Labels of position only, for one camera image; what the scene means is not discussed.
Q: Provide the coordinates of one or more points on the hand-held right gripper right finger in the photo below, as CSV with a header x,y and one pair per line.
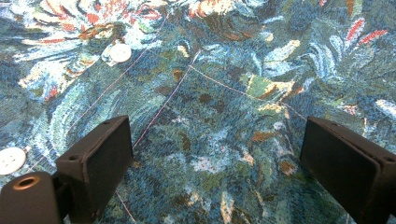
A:
x,y
345,168

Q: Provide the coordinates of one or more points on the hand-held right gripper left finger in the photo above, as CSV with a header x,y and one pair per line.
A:
x,y
106,161

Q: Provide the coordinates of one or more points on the teal floral shirt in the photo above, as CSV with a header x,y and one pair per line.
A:
x,y
218,93

